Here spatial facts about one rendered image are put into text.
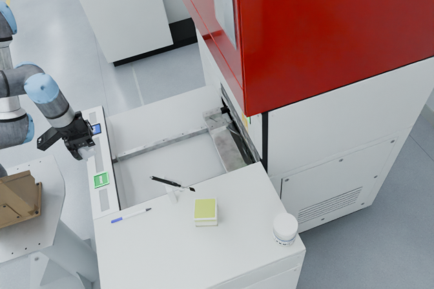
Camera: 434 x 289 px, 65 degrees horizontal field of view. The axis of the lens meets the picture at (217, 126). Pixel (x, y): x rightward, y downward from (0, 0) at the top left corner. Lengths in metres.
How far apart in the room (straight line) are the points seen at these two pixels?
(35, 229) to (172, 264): 0.63
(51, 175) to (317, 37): 1.23
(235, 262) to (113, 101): 2.21
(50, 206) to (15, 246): 0.18
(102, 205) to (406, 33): 1.13
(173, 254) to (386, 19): 0.93
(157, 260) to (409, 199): 1.72
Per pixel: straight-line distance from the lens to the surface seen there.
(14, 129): 1.50
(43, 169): 1.71
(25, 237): 1.57
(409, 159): 2.63
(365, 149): 1.60
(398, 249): 2.29
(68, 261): 1.99
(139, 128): 1.65
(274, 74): 0.97
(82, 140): 1.13
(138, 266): 1.17
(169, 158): 1.50
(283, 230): 1.05
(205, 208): 1.11
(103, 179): 1.36
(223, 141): 1.44
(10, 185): 1.44
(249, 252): 1.12
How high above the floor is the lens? 2.03
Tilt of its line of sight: 50 degrees down
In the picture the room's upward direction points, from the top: 9 degrees counter-clockwise
